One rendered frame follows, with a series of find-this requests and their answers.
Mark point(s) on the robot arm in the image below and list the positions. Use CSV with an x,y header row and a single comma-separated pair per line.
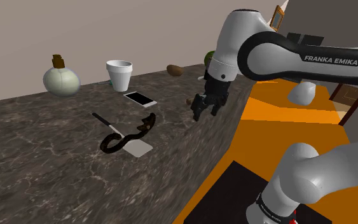
x,y
293,183

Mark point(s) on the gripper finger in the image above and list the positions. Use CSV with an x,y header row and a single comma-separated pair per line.
x,y
217,108
198,107

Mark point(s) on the small brown round thing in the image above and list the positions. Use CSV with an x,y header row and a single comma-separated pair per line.
x,y
189,101

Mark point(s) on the brown potato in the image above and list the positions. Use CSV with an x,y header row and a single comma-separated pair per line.
x,y
175,70

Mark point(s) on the green round fruit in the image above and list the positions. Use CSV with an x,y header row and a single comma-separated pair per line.
x,y
209,57

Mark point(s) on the framed wall picture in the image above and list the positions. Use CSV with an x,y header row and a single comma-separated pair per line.
x,y
277,19

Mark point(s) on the round white corked bottle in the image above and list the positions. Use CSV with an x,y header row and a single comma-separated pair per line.
x,y
61,80

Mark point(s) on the white foam cup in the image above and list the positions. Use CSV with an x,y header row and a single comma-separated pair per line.
x,y
119,76

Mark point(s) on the brown door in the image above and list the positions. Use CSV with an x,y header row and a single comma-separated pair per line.
x,y
350,94

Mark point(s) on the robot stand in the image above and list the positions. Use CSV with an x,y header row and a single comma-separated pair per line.
x,y
228,192

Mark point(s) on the black toy snake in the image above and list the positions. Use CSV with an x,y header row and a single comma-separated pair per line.
x,y
109,144

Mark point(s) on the white smartphone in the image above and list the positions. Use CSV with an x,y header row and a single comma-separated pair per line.
x,y
140,99

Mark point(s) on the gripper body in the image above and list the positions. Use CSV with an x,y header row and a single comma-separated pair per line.
x,y
216,88

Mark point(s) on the green tipped pen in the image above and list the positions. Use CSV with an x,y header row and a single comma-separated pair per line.
x,y
106,82

